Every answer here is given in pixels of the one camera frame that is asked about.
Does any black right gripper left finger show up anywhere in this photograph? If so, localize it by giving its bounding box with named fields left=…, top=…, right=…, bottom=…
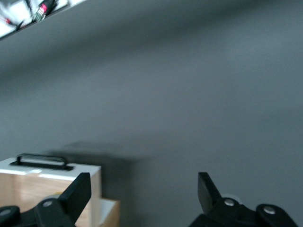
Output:
left=0, top=172, right=92, bottom=227

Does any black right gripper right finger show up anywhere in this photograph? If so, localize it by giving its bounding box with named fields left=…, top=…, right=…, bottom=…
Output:
left=188, top=172, right=299, bottom=227

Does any black metal drawer handle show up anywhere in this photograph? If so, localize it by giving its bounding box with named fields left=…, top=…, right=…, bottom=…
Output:
left=9, top=153, right=74, bottom=171

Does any white-fronted wooden drawer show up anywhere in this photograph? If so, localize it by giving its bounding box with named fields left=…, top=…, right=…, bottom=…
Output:
left=0, top=157, right=102, bottom=227

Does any light wooden cabinet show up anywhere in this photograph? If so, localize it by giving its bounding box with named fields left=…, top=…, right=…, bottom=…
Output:
left=75, top=198, right=121, bottom=227

